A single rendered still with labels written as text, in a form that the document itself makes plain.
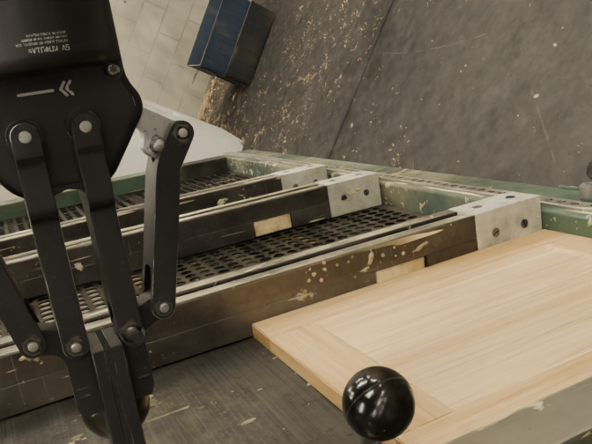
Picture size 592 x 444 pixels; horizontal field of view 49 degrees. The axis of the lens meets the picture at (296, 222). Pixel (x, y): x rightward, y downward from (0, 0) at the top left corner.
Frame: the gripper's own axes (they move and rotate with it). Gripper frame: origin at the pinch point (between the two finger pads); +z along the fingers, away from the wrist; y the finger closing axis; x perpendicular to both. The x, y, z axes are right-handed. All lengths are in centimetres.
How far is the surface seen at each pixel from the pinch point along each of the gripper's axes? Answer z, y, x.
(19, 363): 10.7, -5.6, 39.8
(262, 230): 15, 41, 85
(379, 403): 1.5, 11.4, -6.6
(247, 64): -23, 184, 443
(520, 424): 12.4, 26.8, 0.9
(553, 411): 12.4, 29.7, 0.6
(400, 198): 14, 69, 78
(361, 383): 0.8, 11.2, -5.5
